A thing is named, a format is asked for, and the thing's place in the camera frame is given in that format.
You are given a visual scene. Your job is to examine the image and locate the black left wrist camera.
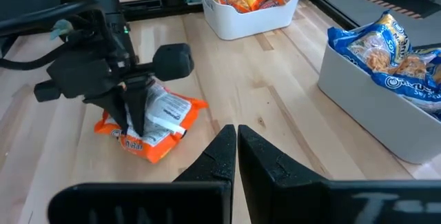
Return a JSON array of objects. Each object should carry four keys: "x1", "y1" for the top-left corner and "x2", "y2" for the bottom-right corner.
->
[{"x1": 152, "y1": 43, "x2": 194, "y2": 82}]

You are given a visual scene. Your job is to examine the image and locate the white plastic bin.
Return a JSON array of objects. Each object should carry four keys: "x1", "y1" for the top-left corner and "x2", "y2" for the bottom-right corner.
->
[{"x1": 198, "y1": 0, "x2": 304, "y2": 41}]

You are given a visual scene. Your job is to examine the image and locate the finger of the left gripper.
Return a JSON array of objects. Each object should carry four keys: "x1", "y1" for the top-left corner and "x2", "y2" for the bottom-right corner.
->
[
  {"x1": 123, "y1": 79, "x2": 156, "y2": 138},
  {"x1": 83, "y1": 91, "x2": 130, "y2": 136}
]

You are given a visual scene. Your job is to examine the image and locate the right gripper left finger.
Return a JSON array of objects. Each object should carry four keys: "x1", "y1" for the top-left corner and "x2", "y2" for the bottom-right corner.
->
[{"x1": 48, "y1": 124, "x2": 238, "y2": 224}]

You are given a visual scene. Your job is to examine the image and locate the blue Maruchan ramen pack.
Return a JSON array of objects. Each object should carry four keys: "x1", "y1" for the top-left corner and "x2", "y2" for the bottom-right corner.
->
[
  {"x1": 371, "y1": 48, "x2": 441, "y2": 115},
  {"x1": 327, "y1": 10, "x2": 413, "y2": 77}
]

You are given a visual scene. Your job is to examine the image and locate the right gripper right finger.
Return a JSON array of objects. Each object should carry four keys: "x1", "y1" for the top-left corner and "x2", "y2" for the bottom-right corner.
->
[{"x1": 238, "y1": 124, "x2": 441, "y2": 224}]

